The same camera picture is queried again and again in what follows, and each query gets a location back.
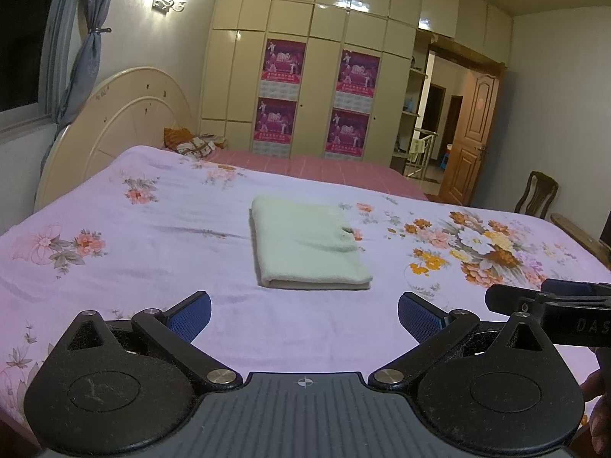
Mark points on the person's right hand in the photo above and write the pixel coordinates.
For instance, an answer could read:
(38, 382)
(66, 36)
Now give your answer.
(599, 420)

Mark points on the purple wall poster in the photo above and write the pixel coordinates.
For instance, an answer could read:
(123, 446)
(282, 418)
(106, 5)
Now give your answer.
(348, 133)
(359, 72)
(275, 121)
(284, 61)

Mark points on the wooden table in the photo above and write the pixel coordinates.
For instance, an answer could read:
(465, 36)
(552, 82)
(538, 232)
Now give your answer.
(582, 238)

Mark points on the wooden door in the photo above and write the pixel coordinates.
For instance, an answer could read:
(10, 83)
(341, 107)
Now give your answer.
(472, 138)

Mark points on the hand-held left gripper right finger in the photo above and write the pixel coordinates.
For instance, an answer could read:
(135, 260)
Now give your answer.
(420, 317)

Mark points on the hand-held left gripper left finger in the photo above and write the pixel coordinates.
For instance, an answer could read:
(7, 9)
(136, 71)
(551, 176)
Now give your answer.
(191, 316)

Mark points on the cream rounded headboard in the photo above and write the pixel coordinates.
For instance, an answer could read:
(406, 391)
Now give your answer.
(129, 119)

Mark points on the dark wooden chair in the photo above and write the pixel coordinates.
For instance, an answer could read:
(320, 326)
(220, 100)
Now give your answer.
(537, 193)

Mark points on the orange patterned pillow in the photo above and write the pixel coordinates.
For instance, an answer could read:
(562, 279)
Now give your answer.
(188, 143)

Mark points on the blue plastic stool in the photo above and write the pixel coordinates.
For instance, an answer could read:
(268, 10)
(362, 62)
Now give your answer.
(447, 160)

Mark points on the green cloth on railing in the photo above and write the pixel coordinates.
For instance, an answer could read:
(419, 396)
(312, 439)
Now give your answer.
(418, 147)

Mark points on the pink striped bedspread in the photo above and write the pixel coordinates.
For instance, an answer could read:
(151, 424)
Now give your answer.
(324, 171)

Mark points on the cream wardrobe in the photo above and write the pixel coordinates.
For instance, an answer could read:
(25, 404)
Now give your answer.
(320, 24)

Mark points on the floral lilac bedsheet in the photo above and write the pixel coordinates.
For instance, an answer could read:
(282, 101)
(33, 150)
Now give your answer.
(143, 257)

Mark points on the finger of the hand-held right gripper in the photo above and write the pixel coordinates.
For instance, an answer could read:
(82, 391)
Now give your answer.
(573, 288)
(510, 300)

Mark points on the blue grey curtain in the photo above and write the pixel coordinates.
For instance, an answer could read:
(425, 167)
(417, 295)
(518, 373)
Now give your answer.
(79, 57)

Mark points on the dark window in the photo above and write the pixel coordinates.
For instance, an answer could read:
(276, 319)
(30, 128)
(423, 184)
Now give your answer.
(24, 33)

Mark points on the pale green garment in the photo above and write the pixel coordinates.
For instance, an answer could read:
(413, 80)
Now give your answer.
(305, 243)

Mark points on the open shelf unit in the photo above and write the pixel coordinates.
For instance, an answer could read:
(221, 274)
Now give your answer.
(410, 105)

